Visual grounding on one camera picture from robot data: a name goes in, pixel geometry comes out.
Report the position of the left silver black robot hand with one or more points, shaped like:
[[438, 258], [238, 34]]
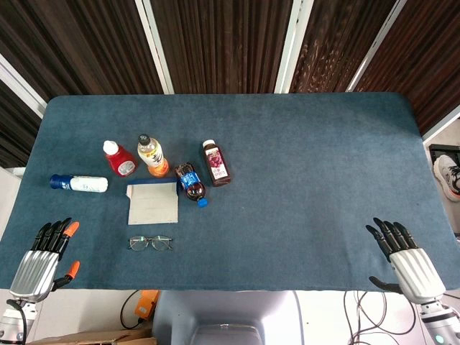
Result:
[[34, 267]]

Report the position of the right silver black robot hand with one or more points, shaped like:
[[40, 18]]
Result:
[[415, 269]]

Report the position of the eyeglasses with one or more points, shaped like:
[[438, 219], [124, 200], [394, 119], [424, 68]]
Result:
[[150, 238]]

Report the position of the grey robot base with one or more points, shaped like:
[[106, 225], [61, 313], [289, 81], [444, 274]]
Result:
[[226, 312]]

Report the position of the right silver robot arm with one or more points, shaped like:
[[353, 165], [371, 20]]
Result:
[[440, 323]]

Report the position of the brown cardboard box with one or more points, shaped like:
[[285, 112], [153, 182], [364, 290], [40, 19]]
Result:
[[97, 338]]

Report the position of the white bottle blue cap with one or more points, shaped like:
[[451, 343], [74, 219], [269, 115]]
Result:
[[86, 184]]

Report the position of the white sneaker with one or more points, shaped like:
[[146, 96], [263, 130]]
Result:
[[447, 176]]

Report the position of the orange device under table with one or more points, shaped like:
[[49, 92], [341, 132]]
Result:
[[147, 303]]

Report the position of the black rack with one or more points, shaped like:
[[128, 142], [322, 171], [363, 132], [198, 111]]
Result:
[[440, 149]]

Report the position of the red ketchup bottle white cap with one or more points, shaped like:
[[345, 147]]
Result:
[[120, 161]]

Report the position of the blue table cloth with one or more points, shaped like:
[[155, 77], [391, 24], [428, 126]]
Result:
[[305, 172]]

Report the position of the orange drink bottle black cap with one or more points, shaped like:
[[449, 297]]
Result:
[[154, 154]]

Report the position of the cola bottle blue cap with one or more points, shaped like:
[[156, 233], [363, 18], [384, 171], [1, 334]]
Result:
[[190, 181]]

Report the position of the dark grape juice bottle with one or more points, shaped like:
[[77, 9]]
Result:
[[216, 165]]

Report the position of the white partition frame post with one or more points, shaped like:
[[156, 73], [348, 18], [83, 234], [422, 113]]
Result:
[[293, 46], [19, 88], [375, 46], [155, 46], [443, 125]]

